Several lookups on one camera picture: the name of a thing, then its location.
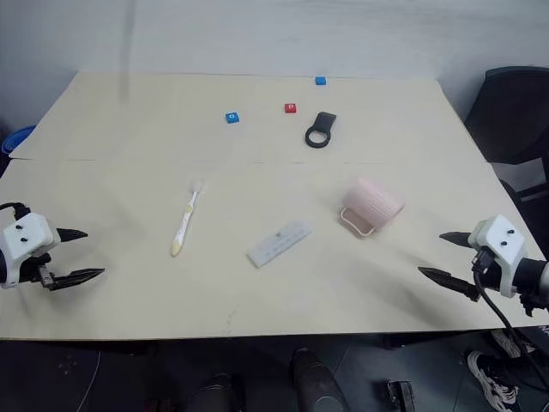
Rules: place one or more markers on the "dark rounded shape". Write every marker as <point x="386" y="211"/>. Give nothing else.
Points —
<point x="315" y="379"/>

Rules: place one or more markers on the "red block with letter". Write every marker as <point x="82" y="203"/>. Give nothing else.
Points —
<point x="291" y="107"/>

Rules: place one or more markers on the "black office chair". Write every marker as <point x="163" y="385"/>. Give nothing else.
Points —
<point x="510" y="116"/>

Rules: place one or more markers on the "black white sneaker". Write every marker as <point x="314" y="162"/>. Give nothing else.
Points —
<point x="493" y="379"/>
<point x="512" y="341"/>

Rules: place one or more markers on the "blue plastic basket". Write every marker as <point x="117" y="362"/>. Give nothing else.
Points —
<point x="17" y="138"/>

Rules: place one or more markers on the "plain blue block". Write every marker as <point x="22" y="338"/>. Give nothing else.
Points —
<point x="320" y="80"/>

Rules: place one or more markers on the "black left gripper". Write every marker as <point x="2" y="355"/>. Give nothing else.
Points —
<point x="33" y="269"/>

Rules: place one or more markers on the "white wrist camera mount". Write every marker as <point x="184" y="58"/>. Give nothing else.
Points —
<point x="23" y="240"/>
<point x="502" y="244"/>

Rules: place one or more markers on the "yellow white toothbrush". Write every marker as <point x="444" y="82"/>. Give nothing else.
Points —
<point x="184" y="223"/>

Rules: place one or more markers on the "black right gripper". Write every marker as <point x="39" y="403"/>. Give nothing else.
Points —
<point x="484" y="268"/>

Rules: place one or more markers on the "blue block with letter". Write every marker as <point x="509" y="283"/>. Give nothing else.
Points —
<point x="231" y="117"/>

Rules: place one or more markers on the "pink ribbed cup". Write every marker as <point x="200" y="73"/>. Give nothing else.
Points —
<point x="373" y="206"/>

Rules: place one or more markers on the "small black ribbed block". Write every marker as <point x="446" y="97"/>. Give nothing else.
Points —
<point x="401" y="392"/>

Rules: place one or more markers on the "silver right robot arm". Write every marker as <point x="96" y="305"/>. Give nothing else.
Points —
<point x="532" y="274"/>

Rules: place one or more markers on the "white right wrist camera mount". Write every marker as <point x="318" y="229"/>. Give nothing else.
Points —
<point x="502" y="244"/>

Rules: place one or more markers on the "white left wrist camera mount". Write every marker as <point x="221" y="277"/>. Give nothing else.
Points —
<point x="23" y="240"/>

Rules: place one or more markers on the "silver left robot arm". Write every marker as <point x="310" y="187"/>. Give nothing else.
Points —
<point x="2" y="268"/>

